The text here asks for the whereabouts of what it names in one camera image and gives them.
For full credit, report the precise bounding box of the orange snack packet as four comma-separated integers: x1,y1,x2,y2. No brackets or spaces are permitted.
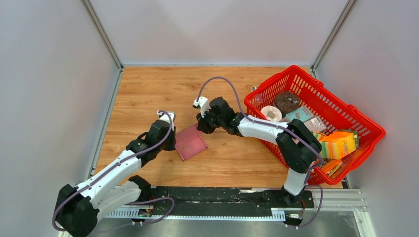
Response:
320,158,343,177

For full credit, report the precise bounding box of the white tissue roll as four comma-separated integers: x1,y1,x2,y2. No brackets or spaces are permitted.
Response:
260,106,283,122

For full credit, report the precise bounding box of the brown round cookie pack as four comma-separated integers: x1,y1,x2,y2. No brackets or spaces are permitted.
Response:
273,91,301,116

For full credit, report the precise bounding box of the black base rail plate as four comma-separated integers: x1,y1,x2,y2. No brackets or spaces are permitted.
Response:
139,186,314,217

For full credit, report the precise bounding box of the teal small box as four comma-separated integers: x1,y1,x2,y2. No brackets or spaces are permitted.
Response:
285,106,314,122

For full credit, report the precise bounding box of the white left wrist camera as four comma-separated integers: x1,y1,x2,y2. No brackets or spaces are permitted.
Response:
157,110,176,130

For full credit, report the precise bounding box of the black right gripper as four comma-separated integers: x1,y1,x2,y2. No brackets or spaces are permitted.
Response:
196,108,225,135

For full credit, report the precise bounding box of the pink white small box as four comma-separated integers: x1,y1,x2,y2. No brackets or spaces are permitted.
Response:
304,116,327,132

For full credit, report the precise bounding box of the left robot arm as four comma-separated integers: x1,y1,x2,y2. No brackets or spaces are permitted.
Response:
51,111,175,237

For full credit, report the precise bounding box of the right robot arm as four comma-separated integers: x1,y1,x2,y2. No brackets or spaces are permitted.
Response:
193,96,322,207

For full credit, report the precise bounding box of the orange yellow sponge pack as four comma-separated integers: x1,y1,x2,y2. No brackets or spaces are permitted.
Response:
319,130,359,160

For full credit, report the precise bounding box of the pink paper box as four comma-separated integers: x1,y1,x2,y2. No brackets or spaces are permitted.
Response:
175,123,208,161

